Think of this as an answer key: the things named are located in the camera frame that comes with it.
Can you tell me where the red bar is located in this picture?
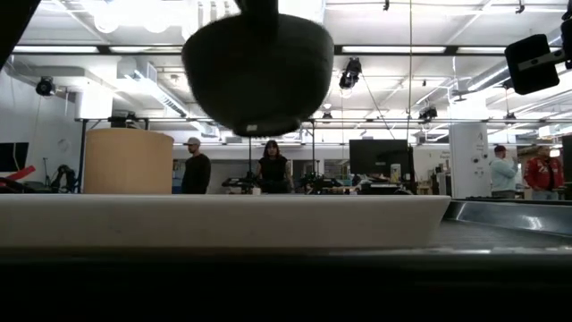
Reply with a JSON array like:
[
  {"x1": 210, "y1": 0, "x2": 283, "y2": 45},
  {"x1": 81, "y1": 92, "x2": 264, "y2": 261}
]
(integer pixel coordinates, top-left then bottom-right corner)
[{"x1": 0, "y1": 165, "x2": 37, "y2": 182}]

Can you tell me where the person in light green top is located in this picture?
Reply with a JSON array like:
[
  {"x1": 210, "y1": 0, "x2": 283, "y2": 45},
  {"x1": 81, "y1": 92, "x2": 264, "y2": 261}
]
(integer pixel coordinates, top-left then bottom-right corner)
[{"x1": 488, "y1": 144, "x2": 520, "y2": 199}]

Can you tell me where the dark grey ribbed bowl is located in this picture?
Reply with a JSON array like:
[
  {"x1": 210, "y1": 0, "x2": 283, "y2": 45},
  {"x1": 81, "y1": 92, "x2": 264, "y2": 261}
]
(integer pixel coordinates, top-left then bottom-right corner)
[{"x1": 181, "y1": 12, "x2": 336, "y2": 138}]

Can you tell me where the black ceiling camera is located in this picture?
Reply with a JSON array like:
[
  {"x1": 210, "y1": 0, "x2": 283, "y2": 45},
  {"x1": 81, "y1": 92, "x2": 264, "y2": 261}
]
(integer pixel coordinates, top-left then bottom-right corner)
[
  {"x1": 338, "y1": 56, "x2": 364, "y2": 90},
  {"x1": 35, "y1": 76, "x2": 57, "y2": 97},
  {"x1": 417, "y1": 106, "x2": 439, "y2": 123}
]

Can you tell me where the person in black top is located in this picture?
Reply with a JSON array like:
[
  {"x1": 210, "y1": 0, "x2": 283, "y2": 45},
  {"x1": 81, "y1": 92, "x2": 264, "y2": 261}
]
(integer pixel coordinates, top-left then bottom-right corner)
[{"x1": 253, "y1": 139, "x2": 295, "y2": 195}]

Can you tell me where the black wall screen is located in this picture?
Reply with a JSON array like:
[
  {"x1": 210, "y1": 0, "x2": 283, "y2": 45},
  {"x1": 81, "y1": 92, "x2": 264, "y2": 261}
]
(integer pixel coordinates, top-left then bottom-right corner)
[{"x1": 0, "y1": 141, "x2": 30, "y2": 174}]

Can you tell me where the person in red jacket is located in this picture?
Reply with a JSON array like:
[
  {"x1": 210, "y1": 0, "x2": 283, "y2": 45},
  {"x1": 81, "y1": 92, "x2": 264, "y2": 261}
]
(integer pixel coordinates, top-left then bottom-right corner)
[{"x1": 523, "y1": 146, "x2": 566, "y2": 201}]

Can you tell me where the person in black with cap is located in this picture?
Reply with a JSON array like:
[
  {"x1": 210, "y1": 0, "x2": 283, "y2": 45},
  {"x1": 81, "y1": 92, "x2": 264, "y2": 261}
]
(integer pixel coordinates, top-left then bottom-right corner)
[{"x1": 180, "y1": 136, "x2": 213, "y2": 195}]

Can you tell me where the white square pillar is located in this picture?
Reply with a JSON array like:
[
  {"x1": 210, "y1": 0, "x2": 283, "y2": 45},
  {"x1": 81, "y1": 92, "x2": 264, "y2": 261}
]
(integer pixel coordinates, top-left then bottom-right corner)
[{"x1": 448, "y1": 122, "x2": 493, "y2": 199}]

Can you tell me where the cream cup with orange inside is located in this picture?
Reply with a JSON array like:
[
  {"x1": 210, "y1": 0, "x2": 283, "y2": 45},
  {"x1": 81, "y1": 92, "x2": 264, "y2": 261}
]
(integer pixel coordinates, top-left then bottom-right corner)
[{"x1": 82, "y1": 128, "x2": 175, "y2": 195}]

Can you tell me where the black computer monitor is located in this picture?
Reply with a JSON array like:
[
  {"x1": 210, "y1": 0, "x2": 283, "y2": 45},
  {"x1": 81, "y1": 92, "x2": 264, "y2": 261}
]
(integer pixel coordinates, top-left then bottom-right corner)
[{"x1": 349, "y1": 139, "x2": 416, "y2": 182}]

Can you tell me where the white plate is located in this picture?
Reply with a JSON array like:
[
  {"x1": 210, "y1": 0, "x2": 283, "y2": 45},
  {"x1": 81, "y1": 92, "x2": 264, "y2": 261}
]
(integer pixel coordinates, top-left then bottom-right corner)
[{"x1": 0, "y1": 192, "x2": 453, "y2": 250}]

